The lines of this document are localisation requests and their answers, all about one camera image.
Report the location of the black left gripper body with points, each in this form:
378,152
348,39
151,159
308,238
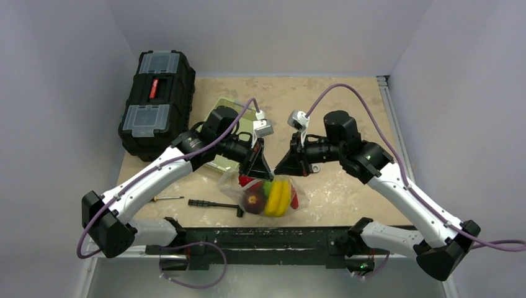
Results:
235,149

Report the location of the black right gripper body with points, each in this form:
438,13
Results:
297,151

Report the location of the red tomato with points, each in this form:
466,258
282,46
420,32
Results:
245,180

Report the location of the pale green perforated basket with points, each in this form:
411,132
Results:
221,163

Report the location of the dark red apple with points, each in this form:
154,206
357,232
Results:
254,202

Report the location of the clear zip top bag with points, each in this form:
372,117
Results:
229,186

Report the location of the red chili pepper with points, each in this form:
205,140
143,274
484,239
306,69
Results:
294,204

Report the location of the yellow banana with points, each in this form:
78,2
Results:
279,199

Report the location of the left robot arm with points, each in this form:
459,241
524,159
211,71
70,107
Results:
109,218

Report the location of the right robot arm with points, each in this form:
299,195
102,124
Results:
438,241

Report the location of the black hammer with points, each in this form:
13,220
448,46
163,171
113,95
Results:
201,203

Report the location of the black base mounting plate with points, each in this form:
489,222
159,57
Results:
331,247

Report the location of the black plastic toolbox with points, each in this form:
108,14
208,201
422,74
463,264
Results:
159,104

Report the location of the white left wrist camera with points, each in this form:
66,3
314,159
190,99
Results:
261,127

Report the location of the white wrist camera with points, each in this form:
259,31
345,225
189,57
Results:
300,122
261,127

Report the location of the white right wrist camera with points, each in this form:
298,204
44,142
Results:
300,122

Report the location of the yellow handled screwdriver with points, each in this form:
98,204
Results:
157,199

